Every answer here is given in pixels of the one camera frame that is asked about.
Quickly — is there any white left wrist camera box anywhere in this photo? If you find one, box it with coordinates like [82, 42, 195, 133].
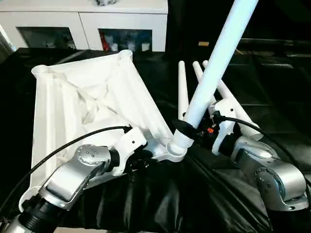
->
[112, 126, 148, 175]

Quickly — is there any black work mat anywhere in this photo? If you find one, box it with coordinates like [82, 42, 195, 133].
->
[0, 46, 311, 233]

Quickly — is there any white plastic table top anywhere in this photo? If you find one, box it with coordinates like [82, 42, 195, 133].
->
[19, 50, 188, 209]

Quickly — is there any white plastic table leg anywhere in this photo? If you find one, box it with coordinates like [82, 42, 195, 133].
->
[203, 60, 261, 142]
[168, 0, 259, 155]
[192, 62, 217, 106]
[177, 61, 190, 123]

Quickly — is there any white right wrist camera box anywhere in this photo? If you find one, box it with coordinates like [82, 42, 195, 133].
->
[211, 100, 239, 156]

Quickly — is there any white cabinet with glass doors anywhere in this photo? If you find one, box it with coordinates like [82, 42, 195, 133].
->
[0, 0, 169, 52]

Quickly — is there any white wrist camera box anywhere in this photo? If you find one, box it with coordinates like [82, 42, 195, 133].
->
[211, 100, 239, 156]
[112, 126, 148, 175]

